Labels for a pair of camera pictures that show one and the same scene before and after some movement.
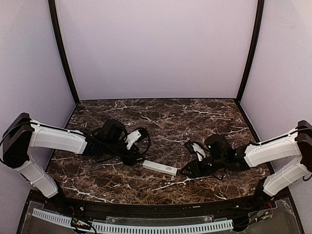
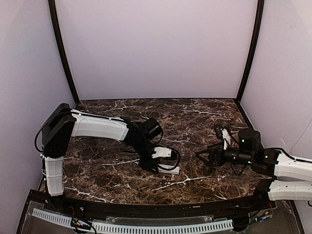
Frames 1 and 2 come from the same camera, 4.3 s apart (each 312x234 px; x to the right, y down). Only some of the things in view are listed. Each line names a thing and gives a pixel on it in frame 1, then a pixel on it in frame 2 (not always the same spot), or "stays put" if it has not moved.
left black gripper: x=133 y=159 → x=148 y=165
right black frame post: x=259 y=18 stays put
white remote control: x=160 y=167 stays put
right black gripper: x=198 y=166 → x=217 y=156
